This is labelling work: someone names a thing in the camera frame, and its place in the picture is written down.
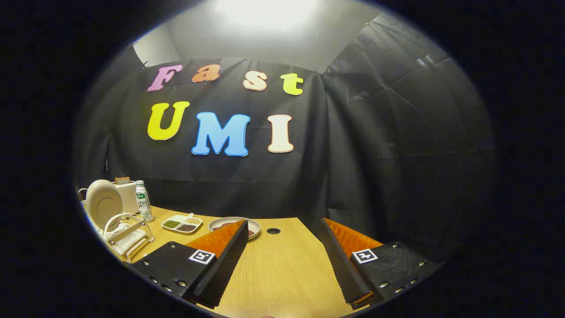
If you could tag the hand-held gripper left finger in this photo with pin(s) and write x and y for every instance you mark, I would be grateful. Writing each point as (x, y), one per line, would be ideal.
(223, 269)

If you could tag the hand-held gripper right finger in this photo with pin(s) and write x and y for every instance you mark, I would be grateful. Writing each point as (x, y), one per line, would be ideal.
(342, 265)

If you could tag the white round plate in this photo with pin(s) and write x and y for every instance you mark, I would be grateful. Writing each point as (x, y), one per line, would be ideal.
(103, 203)

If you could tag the beige plate of patties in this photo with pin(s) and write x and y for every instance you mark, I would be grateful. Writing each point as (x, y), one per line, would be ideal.
(218, 224)

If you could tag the white divided tray of beans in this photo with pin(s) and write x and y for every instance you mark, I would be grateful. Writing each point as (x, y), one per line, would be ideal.
(181, 224)

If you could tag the white drink bottle green label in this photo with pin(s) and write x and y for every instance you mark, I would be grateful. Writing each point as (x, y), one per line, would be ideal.
(143, 203)

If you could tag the black backdrop cloth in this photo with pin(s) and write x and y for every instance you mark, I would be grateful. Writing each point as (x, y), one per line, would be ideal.
(353, 154)

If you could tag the white toaster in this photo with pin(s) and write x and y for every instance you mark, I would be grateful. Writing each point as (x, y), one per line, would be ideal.
(130, 198)

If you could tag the brown bread slice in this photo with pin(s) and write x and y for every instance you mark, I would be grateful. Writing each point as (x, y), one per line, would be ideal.
(122, 179)

